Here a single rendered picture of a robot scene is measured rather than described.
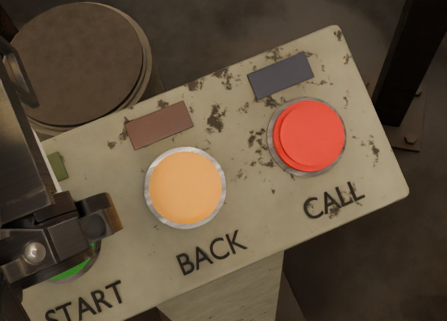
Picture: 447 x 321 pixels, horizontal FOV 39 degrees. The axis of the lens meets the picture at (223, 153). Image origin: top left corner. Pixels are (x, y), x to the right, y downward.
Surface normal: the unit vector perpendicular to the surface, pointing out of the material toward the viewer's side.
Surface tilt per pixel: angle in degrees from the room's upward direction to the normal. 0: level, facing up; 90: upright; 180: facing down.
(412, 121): 0
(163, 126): 20
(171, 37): 0
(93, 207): 55
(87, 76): 0
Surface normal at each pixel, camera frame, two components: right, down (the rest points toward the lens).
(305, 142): 0.07, -0.06
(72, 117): -0.06, -0.37
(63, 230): 0.64, -0.29
